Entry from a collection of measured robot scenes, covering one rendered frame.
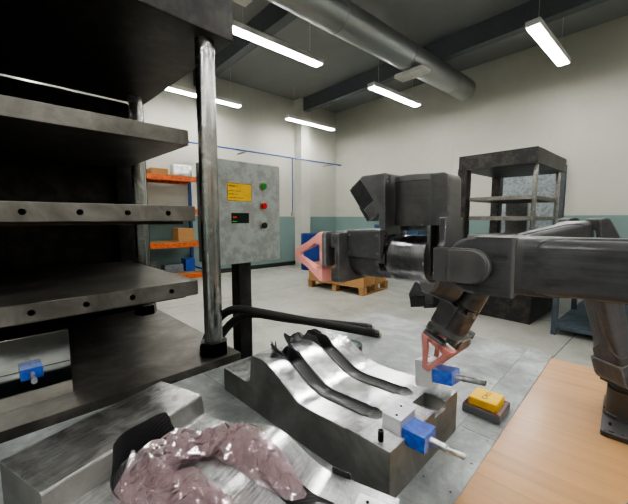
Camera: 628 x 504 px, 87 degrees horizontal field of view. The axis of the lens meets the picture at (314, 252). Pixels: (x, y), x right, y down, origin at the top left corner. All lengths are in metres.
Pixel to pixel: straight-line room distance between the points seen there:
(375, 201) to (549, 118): 7.09
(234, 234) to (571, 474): 1.13
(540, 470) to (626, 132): 6.65
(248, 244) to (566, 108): 6.68
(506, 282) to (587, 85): 7.16
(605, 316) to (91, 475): 0.95
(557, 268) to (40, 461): 0.68
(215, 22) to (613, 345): 1.32
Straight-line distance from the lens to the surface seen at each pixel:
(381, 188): 0.42
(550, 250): 0.36
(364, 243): 0.42
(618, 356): 0.96
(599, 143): 7.22
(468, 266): 0.35
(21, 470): 0.66
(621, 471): 0.90
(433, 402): 0.77
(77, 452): 0.66
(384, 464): 0.62
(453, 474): 0.74
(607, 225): 0.84
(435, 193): 0.39
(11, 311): 1.08
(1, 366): 1.11
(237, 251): 1.33
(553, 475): 0.82
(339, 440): 0.67
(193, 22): 1.21
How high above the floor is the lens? 1.25
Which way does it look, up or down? 6 degrees down
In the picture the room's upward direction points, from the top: straight up
